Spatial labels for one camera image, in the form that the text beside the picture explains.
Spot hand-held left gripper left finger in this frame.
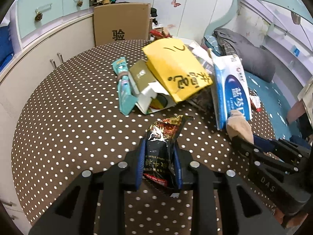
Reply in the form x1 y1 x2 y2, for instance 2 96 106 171
28 138 147 235

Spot grey duvet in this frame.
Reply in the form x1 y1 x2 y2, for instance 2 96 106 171
214 28 276 83

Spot beige sock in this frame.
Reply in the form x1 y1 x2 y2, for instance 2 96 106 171
225 110 255 144

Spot dark glossy wrapper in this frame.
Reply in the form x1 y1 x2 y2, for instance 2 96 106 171
187 88 216 113

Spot blue bag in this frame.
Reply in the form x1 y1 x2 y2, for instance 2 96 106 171
0 26 14 65

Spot blue white carton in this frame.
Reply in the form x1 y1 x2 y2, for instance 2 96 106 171
210 54 253 131

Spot olive green carton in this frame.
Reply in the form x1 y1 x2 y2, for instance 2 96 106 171
128 60 176 115

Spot pink hanging garment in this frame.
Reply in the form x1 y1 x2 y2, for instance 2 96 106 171
287 100 310 125

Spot beige curved cabinet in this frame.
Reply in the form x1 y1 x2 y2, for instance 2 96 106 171
0 12 96 228

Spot clear plastic bag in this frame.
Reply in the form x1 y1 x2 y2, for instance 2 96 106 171
188 42 216 71

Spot cream hanging sweater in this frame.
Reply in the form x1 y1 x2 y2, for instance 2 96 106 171
297 75 313 103

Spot brown polka dot tablecloth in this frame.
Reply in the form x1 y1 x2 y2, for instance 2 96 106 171
11 39 278 235

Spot dark hanging clothes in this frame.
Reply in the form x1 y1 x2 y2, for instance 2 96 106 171
297 117 313 150

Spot red white wrapper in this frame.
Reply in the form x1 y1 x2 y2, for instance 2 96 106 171
251 94 264 111

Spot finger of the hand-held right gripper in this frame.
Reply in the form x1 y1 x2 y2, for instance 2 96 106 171
253 134 311 167
231 135 300 174

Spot grey plaid pillow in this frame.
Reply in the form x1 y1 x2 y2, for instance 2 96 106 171
219 38 239 57

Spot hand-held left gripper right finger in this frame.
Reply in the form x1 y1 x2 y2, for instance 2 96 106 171
172 141 286 235

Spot teal wrapper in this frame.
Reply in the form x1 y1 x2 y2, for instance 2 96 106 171
112 57 139 116

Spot large cardboard box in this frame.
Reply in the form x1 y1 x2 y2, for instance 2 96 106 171
93 3 151 47

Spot red patterned packet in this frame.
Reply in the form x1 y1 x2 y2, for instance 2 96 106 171
149 24 176 40

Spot yellow paper bag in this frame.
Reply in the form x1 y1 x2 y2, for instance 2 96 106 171
142 38 213 103

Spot light blue pillow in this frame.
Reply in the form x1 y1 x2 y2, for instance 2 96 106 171
204 35 220 51

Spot white wardrobe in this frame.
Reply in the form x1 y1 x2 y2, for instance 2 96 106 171
117 0 241 42

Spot teal printed bed sheet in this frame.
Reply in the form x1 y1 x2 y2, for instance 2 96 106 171
242 71 306 140

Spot black snack packet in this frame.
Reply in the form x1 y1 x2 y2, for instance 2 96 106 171
143 115 193 196

